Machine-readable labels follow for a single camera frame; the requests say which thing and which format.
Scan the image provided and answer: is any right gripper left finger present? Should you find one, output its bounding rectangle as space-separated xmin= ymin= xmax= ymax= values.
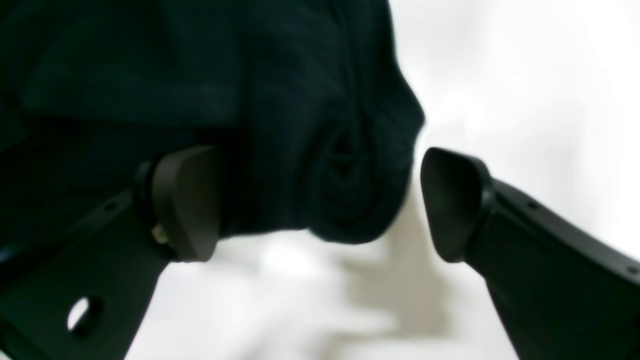
xmin=0 ymin=145 xmax=223 ymax=360

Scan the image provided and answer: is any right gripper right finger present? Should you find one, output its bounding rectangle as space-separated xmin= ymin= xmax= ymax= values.
xmin=420 ymin=147 xmax=640 ymax=360

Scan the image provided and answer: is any black t-shirt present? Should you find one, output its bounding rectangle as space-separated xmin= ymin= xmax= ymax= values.
xmin=0 ymin=0 xmax=425 ymax=244

